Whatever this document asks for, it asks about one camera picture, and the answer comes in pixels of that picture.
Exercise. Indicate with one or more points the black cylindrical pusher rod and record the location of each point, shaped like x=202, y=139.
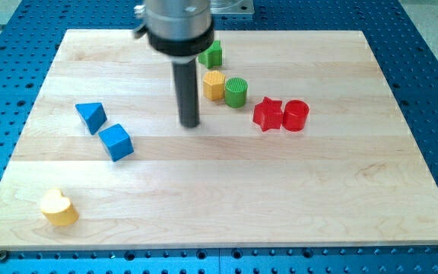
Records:
x=186, y=86

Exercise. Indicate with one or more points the yellow hexagon block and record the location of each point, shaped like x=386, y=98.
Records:
x=213, y=85

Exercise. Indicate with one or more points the blue triangle block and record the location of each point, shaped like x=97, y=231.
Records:
x=93, y=115

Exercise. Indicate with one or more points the green star block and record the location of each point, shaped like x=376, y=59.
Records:
x=212, y=56

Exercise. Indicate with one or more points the green cylinder block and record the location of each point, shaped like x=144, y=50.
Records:
x=235, y=92

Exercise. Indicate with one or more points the red star block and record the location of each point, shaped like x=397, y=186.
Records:
x=268, y=114

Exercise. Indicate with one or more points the blue cube block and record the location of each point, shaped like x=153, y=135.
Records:
x=117, y=142

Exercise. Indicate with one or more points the red cylinder block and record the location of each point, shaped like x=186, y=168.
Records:
x=295, y=115

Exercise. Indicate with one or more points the light wooden board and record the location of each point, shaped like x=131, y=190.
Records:
x=353, y=176

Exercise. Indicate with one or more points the yellow heart block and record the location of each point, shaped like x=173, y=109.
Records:
x=58, y=208

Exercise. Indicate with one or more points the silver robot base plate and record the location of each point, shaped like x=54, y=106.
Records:
x=234, y=7

